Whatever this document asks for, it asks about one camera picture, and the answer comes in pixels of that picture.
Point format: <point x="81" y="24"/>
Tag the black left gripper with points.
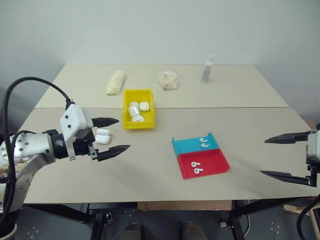
<point x="82" y="147"/>

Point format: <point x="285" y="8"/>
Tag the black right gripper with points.
<point x="313" y="165"/>

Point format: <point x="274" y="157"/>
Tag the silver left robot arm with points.
<point x="30" y="146"/>

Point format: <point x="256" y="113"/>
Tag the yellow plastic bin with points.
<point x="126" y="120"/>

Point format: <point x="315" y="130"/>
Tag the light wooden stool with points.
<point x="292" y="208"/>

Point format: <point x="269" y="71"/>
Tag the long cream filled plastic bag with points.
<point x="115" y="82"/>

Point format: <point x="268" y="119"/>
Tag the blue plastic tray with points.
<point x="186" y="146"/>

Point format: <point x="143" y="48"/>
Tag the red plastic tray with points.
<point x="210" y="162"/>

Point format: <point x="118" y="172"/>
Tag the crumpled clear plastic bag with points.
<point x="168" y="80"/>

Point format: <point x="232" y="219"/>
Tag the brown cardboard sheet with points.
<point x="185" y="205"/>

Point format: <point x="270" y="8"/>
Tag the clear spray bottle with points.
<point x="206" y="72"/>

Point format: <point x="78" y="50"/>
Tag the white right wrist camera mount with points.
<point x="314" y="145"/>

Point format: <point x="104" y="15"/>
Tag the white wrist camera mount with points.
<point x="314" y="145"/>
<point x="73" y="117"/>

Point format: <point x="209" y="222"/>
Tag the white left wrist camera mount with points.
<point x="73" y="117"/>

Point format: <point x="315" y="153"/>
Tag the black metal table frame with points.
<point x="62" y="212"/>

